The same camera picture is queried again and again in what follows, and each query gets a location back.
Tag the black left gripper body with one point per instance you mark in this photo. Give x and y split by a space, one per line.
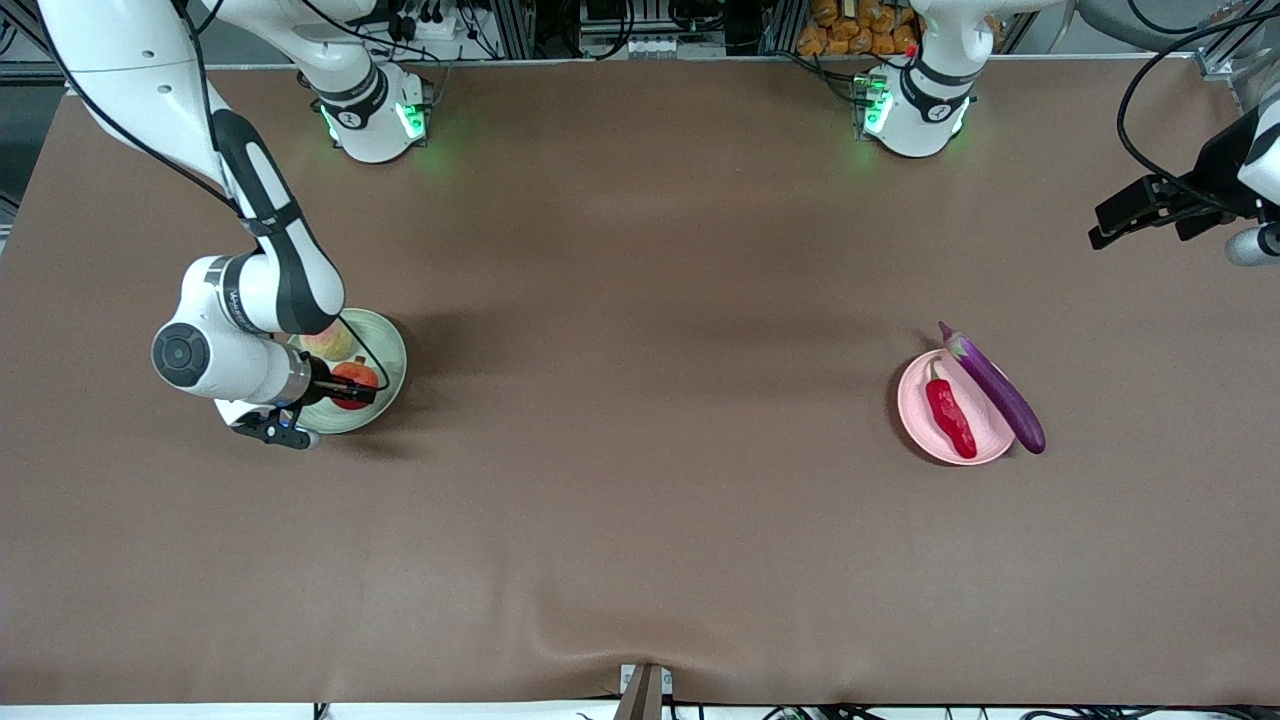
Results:
1212 171

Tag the red pomegranate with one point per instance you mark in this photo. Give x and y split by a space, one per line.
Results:
355 372

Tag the yellow pink peach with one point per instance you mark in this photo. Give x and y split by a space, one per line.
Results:
330 342

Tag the purple eggplant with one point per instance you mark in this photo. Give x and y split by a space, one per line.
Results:
1000 392

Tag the red chili pepper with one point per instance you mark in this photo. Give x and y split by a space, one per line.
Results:
950 415

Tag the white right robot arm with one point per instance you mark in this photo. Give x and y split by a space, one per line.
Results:
270 290

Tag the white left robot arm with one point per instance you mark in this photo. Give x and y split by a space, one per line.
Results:
915 100

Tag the light green round plate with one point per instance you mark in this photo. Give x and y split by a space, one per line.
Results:
385 350

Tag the pink round plate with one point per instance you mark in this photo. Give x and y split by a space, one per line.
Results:
915 400

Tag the orange packaged snack pile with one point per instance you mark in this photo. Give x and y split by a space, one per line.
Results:
850 30

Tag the brown table cloth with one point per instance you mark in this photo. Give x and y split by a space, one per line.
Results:
640 560

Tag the white power strip with plugs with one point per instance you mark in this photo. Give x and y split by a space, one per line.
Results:
415 25

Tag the white connector block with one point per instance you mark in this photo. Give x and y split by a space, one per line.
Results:
655 46

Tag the aluminium frame rail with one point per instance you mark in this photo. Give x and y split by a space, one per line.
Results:
15 70
1215 62

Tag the grey table edge bracket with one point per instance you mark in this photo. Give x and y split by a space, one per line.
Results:
642 695

